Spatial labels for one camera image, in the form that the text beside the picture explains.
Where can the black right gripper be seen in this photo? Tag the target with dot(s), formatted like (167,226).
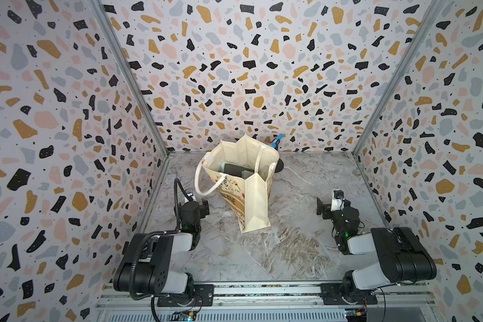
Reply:
(321,207)

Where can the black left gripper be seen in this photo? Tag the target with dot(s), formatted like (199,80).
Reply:
(202,209)

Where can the black pencil case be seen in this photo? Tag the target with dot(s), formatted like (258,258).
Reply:
(236,170)

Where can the cream floral canvas tote bag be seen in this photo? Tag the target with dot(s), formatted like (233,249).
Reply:
(248,199)

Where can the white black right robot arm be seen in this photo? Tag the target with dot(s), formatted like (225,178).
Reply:
(401,256)

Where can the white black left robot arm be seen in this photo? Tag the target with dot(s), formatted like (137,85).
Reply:
(144,270)

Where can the black microphone stand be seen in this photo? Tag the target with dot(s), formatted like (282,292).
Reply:
(279,166)

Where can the blue toy microphone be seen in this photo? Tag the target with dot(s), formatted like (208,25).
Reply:
(276,141)

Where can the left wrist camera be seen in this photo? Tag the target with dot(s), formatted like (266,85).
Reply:
(190,195)

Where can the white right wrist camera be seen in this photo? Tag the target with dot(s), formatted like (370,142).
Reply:
(337,200)

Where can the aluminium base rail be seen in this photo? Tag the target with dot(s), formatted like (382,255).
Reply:
(277,301)

